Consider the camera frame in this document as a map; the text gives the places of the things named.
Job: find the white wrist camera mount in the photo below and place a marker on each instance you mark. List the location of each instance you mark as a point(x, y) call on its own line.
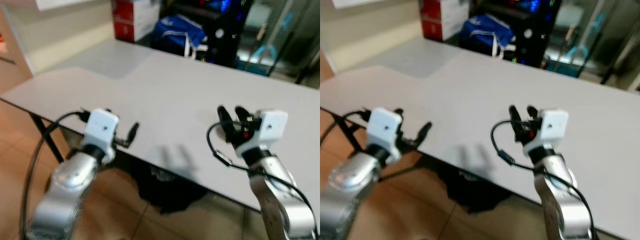
point(552, 127)
point(270, 127)
point(384, 129)
point(100, 130)

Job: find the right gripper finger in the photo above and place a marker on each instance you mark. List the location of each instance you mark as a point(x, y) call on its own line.
point(515, 118)
point(241, 114)
point(532, 113)
point(225, 118)

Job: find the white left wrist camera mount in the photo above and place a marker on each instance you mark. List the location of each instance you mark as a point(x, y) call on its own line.
point(100, 130)
point(384, 129)

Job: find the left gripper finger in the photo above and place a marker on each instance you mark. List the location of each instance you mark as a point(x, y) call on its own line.
point(133, 135)
point(424, 134)
point(399, 113)

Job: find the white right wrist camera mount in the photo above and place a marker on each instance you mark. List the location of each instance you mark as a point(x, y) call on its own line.
point(552, 127)
point(270, 127)

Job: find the black fabric bundle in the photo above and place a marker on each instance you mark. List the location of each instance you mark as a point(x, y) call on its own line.
point(475, 192)
point(170, 187)

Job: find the blue fabric bag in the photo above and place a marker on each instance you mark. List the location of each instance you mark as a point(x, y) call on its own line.
point(485, 32)
point(177, 32)

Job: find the red and white cardboard box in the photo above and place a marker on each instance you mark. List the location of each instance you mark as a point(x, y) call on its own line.
point(131, 20)
point(440, 19)

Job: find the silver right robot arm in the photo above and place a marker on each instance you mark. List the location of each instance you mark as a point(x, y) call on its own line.
point(562, 200)
point(280, 200)

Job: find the black table leg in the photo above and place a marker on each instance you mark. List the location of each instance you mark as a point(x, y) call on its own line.
point(352, 134)
point(39, 125)

